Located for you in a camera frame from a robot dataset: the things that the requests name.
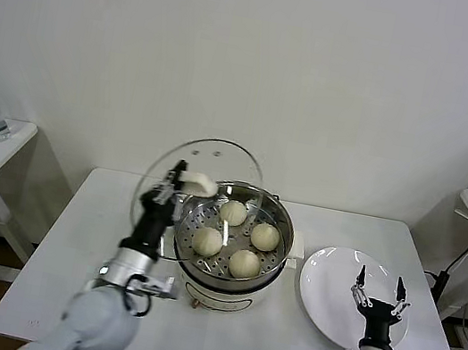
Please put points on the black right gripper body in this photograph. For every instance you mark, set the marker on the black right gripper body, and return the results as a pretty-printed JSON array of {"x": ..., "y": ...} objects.
[{"x": 378, "y": 320}]

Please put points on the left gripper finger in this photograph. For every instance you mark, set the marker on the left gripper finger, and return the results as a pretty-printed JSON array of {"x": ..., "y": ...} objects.
[
  {"x": 173, "y": 182},
  {"x": 175, "y": 214}
]

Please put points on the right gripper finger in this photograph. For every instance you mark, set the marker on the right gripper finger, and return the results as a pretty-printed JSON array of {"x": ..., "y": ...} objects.
[
  {"x": 361, "y": 283},
  {"x": 401, "y": 295}
]

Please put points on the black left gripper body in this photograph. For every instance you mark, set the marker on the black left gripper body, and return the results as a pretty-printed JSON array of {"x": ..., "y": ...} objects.
[{"x": 152, "y": 224}]

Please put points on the white steamed baozi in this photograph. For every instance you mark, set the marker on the white steamed baozi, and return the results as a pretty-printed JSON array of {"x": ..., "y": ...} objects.
[
  {"x": 245, "y": 264},
  {"x": 207, "y": 241},
  {"x": 265, "y": 237},
  {"x": 234, "y": 212}
]

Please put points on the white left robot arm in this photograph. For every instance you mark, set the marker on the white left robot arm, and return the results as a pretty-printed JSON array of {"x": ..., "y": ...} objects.
[{"x": 98, "y": 328}]

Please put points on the stainless steel steamer basket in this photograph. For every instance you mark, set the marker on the stainless steel steamer basket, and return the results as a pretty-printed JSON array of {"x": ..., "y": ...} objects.
[{"x": 284, "y": 224}]

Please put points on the white round plate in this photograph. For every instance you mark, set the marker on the white round plate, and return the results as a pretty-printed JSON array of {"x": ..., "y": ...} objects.
[{"x": 328, "y": 282}]

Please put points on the black power strip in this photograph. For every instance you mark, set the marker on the black power strip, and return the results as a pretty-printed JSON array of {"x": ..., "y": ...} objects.
[{"x": 439, "y": 288}]

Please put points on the cream electric cooker pot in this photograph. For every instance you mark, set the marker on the cream electric cooker pot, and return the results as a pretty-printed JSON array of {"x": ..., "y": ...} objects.
[{"x": 217, "y": 297}]

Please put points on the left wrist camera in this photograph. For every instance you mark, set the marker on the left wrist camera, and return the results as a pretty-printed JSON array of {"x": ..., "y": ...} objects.
[{"x": 157, "y": 287}]

